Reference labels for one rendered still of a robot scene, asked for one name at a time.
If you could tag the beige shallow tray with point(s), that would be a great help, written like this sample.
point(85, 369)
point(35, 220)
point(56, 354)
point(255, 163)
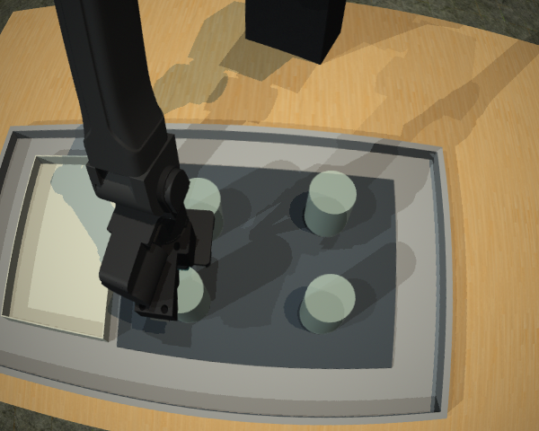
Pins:
point(58, 248)

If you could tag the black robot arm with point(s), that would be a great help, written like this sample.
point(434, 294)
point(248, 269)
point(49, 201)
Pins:
point(131, 155)

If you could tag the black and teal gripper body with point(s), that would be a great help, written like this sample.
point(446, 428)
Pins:
point(203, 222)

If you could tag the clear glass jar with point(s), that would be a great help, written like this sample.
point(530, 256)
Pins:
point(193, 297)
point(203, 194)
point(330, 200)
point(328, 301)

